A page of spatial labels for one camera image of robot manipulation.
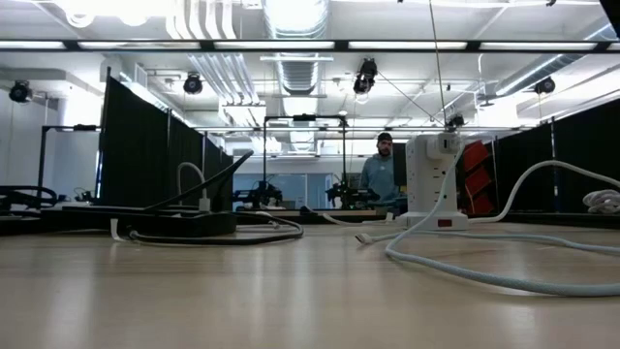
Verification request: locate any white USB cable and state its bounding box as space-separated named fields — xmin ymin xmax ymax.
xmin=175 ymin=161 xmax=282 ymax=230

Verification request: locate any long black USB cable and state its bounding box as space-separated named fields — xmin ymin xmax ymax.
xmin=128 ymin=149 xmax=305 ymax=246

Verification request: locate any white tower power strip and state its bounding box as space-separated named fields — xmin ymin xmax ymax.
xmin=395 ymin=133 xmax=470 ymax=232

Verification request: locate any white cube USB charger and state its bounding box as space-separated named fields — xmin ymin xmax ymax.
xmin=425 ymin=131 xmax=465 ymax=160

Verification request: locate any pale blue braided USB cable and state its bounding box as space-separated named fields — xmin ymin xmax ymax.
xmin=355 ymin=144 xmax=620 ymax=298

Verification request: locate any person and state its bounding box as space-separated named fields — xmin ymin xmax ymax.
xmin=358 ymin=131 xmax=408 ymax=214

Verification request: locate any black computer monitor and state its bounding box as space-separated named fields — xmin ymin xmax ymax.
xmin=391 ymin=143 xmax=409 ymax=188

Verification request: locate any white LED light bar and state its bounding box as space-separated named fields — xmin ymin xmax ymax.
xmin=479 ymin=42 xmax=598 ymax=52
xmin=77 ymin=41 xmax=202 ymax=50
xmin=212 ymin=41 xmax=336 ymax=51
xmin=0 ymin=41 xmax=67 ymax=50
xmin=347 ymin=41 xmax=469 ymax=51

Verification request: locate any red angled bin stack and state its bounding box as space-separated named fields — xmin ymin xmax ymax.
xmin=462 ymin=140 xmax=496 ymax=215

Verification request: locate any black curtain partition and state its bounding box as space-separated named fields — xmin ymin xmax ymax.
xmin=493 ymin=99 xmax=620 ymax=215
xmin=99 ymin=67 xmax=234 ymax=212

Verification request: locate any black background rig frame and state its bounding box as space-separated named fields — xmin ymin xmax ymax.
xmin=263 ymin=114 xmax=348 ymax=210
xmin=38 ymin=124 xmax=103 ymax=201

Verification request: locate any thick white power cord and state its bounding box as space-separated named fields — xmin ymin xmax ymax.
xmin=468 ymin=159 xmax=620 ymax=225

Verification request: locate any black cable bundle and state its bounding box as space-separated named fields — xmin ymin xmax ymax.
xmin=0 ymin=185 xmax=59 ymax=217

